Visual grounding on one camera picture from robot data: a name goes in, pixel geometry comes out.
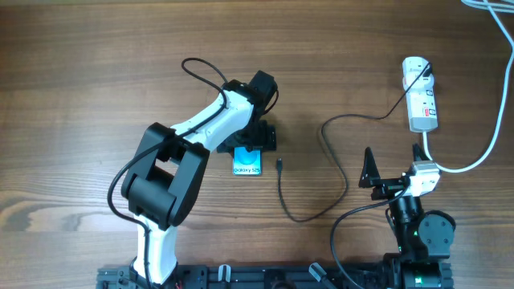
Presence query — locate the black USB charging cable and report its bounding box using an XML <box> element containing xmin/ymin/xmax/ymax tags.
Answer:
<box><xmin>275</xmin><ymin>61</ymin><xmax>434</xmax><ymax>223</ymax></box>

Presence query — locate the white power strip cord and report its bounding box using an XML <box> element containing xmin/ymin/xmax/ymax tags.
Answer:
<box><xmin>422</xmin><ymin>0</ymin><xmax>514</xmax><ymax>174</ymax></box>

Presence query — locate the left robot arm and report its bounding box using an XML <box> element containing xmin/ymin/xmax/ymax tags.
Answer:
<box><xmin>121</xmin><ymin>71</ymin><xmax>279</xmax><ymax>288</ymax></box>

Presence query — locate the white power strip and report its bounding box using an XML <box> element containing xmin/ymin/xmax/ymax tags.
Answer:
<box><xmin>402</xmin><ymin>56</ymin><xmax>438</xmax><ymax>132</ymax></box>

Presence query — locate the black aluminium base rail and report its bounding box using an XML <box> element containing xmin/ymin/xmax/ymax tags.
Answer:
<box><xmin>96</xmin><ymin>263</ymin><xmax>455</xmax><ymax>289</ymax></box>

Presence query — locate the white cable at corner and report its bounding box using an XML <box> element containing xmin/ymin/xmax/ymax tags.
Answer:
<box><xmin>459</xmin><ymin>0</ymin><xmax>514</xmax><ymax>14</ymax></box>

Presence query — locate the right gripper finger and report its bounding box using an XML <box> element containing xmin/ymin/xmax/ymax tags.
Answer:
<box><xmin>412</xmin><ymin>143</ymin><xmax>430</xmax><ymax>161</ymax></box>
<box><xmin>358</xmin><ymin>147</ymin><xmax>381</xmax><ymax>188</ymax></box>

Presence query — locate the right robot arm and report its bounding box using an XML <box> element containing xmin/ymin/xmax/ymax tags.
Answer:
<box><xmin>359</xmin><ymin>144</ymin><xmax>456</xmax><ymax>289</ymax></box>

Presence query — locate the Galaxy S25 smartphone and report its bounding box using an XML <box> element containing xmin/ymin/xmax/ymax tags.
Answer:
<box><xmin>232</xmin><ymin>147</ymin><xmax>262</xmax><ymax>176</ymax></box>

